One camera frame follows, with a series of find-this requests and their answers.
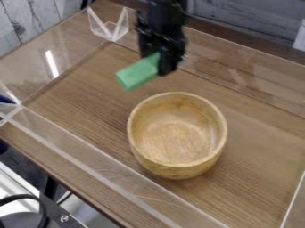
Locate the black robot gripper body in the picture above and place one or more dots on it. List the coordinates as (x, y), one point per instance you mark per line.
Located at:
(165, 17)

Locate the light wooden bowl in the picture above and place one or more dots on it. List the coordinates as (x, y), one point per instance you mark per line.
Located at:
(177, 133)

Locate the clear acrylic corner bracket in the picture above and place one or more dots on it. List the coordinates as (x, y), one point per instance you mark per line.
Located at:
(109, 30)

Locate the clear acrylic tray wall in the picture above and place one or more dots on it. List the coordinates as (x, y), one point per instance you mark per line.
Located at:
(68, 114)

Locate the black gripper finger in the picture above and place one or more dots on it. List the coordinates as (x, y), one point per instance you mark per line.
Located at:
(171, 57)
(148, 41)

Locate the black table leg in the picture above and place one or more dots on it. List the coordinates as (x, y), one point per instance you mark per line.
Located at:
(52, 188)

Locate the white object at right edge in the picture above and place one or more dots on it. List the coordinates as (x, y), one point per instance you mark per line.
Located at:
(300, 38)

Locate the green rectangular block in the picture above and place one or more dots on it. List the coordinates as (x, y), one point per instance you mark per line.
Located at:
(133, 76)

